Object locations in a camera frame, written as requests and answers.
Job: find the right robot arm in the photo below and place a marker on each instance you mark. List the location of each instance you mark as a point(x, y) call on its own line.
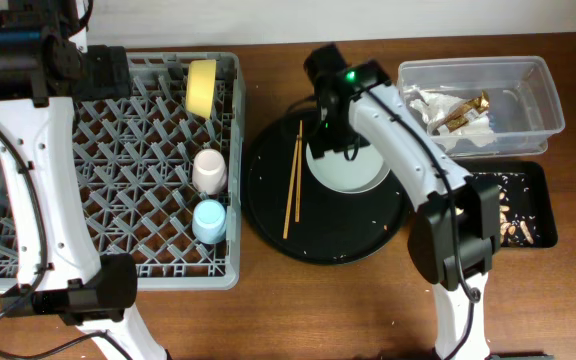
point(363, 130)

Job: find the gold snack wrapper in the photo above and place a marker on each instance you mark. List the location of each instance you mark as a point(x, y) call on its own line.
point(465, 113)

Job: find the black rectangular bin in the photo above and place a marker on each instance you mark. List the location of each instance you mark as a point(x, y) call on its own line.
point(537, 182)

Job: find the food scraps and rice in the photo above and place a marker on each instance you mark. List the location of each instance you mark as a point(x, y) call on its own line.
point(518, 224)

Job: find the round black tray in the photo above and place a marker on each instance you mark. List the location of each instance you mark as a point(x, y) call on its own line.
point(334, 228)

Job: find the white napkin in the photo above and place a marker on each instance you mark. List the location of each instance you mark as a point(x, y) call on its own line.
point(434, 107)

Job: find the pink cup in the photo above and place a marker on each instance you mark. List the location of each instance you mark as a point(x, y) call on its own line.
point(209, 173)

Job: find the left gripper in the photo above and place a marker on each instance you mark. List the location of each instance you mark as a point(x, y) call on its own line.
point(113, 72)

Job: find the wooden chopstick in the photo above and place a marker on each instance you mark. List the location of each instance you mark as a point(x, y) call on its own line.
point(299, 172)
point(290, 190)

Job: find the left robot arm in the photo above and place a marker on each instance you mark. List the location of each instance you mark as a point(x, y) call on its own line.
point(46, 69)

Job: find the grey plate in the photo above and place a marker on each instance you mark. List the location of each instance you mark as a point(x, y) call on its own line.
point(365, 172)

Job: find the grey dishwasher rack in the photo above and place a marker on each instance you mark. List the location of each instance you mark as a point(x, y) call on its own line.
point(134, 160)

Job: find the yellow bowl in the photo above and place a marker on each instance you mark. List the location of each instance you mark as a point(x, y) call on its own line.
point(201, 87)

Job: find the clear plastic bin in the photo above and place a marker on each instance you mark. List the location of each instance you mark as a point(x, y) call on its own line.
point(525, 109)

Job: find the blue cup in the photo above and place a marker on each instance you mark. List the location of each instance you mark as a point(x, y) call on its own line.
point(209, 222)

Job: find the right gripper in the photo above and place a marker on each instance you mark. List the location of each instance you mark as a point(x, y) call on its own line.
point(325, 135)

